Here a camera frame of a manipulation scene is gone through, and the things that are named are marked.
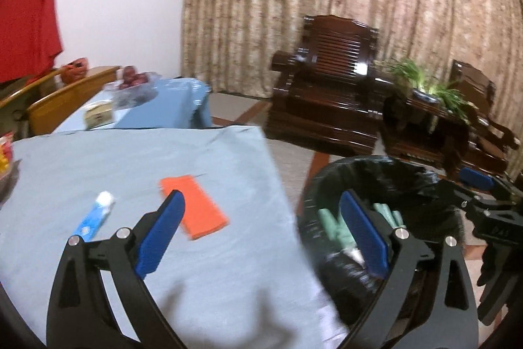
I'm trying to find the light blue tablecloth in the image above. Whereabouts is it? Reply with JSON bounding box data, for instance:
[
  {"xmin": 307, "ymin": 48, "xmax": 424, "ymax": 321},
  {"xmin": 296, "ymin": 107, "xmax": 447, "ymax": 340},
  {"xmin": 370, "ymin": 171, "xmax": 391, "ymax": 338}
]
[{"xmin": 0, "ymin": 124, "xmax": 348, "ymax": 349}]

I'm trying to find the plastic bag of red fruit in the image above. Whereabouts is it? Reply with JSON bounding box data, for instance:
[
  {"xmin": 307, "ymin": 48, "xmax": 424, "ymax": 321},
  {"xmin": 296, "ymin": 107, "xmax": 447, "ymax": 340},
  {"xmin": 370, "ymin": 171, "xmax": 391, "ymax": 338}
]
[{"xmin": 104, "ymin": 65, "xmax": 162, "ymax": 108}]

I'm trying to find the bowl of snack packets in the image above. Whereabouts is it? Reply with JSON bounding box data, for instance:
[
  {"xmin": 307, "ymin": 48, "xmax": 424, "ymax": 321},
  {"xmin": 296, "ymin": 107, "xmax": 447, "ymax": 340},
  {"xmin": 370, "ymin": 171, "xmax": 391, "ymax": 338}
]
[{"xmin": 0, "ymin": 131, "xmax": 21, "ymax": 194}]

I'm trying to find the white plastic bag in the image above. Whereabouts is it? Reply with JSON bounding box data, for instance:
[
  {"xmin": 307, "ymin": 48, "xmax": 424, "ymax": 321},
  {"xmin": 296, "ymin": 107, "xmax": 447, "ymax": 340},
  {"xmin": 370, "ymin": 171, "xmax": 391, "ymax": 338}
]
[{"xmin": 339, "ymin": 246, "xmax": 368, "ymax": 266}]

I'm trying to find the darker blue tablecloth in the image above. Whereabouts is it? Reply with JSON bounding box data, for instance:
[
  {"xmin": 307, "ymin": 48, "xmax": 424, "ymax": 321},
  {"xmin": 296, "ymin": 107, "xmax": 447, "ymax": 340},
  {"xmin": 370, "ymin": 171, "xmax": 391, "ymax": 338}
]
[{"xmin": 51, "ymin": 77, "xmax": 213, "ymax": 134}]

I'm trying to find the green potted plant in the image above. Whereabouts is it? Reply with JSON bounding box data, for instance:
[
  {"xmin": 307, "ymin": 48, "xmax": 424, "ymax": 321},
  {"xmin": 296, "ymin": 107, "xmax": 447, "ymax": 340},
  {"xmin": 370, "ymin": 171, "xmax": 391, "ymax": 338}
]
[{"xmin": 384, "ymin": 57, "xmax": 470, "ymax": 116}]

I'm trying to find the orange pack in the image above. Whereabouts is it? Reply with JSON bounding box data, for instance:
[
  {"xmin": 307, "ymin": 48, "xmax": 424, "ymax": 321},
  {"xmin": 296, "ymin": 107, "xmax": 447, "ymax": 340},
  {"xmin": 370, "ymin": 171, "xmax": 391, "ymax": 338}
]
[{"xmin": 159, "ymin": 174, "xmax": 230, "ymax": 241}]

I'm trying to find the red cloth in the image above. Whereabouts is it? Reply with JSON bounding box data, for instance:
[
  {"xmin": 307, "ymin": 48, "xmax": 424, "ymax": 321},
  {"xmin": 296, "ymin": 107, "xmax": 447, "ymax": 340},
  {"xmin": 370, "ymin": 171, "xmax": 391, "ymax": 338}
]
[{"xmin": 0, "ymin": 0, "xmax": 64, "ymax": 84}]

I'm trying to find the blue white toothpaste tube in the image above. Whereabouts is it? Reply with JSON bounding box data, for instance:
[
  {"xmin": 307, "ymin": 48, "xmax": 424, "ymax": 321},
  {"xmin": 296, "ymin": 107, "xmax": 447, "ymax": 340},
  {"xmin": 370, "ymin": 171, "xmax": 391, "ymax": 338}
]
[{"xmin": 73, "ymin": 191, "xmax": 116, "ymax": 240}]

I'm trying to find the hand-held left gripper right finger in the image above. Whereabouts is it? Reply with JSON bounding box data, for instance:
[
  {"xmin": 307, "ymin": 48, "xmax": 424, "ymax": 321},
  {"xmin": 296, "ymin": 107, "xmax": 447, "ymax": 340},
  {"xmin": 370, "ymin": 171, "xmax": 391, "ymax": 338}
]
[{"xmin": 339, "ymin": 189, "xmax": 479, "ymax": 349}]

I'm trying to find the dark wooden side table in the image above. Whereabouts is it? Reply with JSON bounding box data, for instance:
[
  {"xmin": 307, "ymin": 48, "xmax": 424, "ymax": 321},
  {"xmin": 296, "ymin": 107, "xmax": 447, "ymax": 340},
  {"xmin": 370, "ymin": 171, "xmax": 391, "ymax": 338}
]
[{"xmin": 380, "ymin": 87, "xmax": 470, "ymax": 175}]

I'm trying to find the tissue box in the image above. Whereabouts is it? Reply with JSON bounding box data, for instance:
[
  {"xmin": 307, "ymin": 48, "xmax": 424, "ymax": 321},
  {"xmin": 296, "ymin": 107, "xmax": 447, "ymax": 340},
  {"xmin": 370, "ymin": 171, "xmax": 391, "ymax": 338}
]
[{"xmin": 84, "ymin": 102, "xmax": 115, "ymax": 129}]

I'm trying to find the dark wooden armchair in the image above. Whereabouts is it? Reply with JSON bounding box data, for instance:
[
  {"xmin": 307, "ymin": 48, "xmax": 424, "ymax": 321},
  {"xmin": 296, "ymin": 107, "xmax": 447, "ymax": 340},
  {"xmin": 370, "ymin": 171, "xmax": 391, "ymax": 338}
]
[
  {"xmin": 265, "ymin": 14, "xmax": 395, "ymax": 157},
  {"xmin": 445, "ymin": 60, "xmax": 520, "ymax": 175}
]

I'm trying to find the light wooden chair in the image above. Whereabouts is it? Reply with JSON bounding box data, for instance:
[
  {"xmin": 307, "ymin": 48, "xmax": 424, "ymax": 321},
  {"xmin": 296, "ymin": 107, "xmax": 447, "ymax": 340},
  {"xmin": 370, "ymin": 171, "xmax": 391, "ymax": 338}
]
[
  {"xmin": 26, "ymin": 65, "xmax": 121, "ymax": 137},
  {"xmin": 0, "ymin": 69, "xmax": 62, "ymax": 114}
]

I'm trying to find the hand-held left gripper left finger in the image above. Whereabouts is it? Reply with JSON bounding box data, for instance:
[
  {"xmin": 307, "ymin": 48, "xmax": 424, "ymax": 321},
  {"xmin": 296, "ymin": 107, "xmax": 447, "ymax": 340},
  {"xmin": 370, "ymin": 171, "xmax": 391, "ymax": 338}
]
[{"xmin": 46, "ymin": 189, "xmax": 189, "ymax": 349}]

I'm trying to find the small red bag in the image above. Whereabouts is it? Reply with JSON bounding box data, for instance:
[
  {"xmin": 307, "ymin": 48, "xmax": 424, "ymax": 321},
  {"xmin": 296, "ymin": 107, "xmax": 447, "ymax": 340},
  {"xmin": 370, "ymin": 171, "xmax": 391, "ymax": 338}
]
[{"xmin": 61, "ymin": 57, "xmax": 89, "ymax": 82}]

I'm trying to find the black trash bin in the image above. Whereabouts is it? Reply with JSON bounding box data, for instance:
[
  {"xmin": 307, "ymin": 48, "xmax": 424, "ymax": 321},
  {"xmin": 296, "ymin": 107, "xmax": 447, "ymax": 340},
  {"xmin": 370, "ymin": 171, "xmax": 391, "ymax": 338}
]
[{"xmin": 296, "ymin": 155, "xmax": 483, "ymax": 349}]

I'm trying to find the green packet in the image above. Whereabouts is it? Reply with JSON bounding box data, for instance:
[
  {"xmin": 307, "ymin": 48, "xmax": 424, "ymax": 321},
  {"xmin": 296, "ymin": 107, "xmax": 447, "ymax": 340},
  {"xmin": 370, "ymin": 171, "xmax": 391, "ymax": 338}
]
[
  {"xmin": 374, "ymin": 202, "xmax": 404, "ymax": 229},
  {"xmin": 318, "ymin": 208, "xmax": 356, "ymax": 252}
]

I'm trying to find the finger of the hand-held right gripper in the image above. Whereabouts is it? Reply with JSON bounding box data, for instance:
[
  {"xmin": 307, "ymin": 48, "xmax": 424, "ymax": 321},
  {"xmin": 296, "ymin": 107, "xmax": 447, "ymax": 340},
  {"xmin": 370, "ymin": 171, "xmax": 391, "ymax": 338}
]
[
  {"xmin": 440, "ymin": 168, "xmax": 523, "ymax": 211},
  {"xmin": 476, "ymin": 239, "xmax": 519, "ymax": 327}
]

